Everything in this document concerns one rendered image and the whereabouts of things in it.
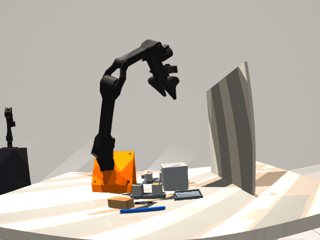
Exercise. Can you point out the blue rod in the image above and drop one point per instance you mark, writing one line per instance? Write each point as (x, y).
(142, 209)

